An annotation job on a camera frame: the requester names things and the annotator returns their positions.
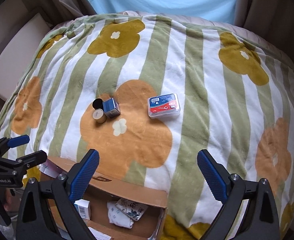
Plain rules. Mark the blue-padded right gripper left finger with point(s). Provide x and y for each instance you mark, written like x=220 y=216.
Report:
x=35 y=219

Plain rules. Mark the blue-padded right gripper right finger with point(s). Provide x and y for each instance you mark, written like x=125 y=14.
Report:
x=260 y=220

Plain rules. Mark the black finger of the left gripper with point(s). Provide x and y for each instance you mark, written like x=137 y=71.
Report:
x=32 y=160

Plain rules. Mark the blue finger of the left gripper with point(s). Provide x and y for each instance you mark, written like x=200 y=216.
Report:
x=7 y=143

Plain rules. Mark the white blue medicine box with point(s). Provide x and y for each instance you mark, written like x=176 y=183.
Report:
x=84 y=208

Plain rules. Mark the white patterned cloth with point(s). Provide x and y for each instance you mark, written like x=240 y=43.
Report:
x=116 y=217

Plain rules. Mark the beige round tin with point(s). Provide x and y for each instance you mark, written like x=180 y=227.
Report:
x=99 y=116

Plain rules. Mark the black round jar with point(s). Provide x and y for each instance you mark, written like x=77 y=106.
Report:
x=98 y=104

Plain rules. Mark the small dark blue box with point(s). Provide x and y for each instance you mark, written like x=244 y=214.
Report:
x=111 y=108

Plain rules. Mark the floral black white packet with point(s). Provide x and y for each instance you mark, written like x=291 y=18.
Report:
x=131 y=209

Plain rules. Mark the clear case red blue card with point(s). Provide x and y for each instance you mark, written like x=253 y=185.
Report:
x=163 y=106

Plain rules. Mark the open cardboard box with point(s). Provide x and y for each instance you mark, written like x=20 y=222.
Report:
x=104 y=188

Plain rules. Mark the beige headboard panel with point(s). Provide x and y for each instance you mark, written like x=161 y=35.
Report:
x=20 y=34

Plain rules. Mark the floral striped blanket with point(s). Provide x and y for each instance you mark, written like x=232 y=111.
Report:
x=148 y=93

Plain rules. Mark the brown left curtain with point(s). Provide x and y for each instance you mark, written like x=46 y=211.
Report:
x=62 y=0

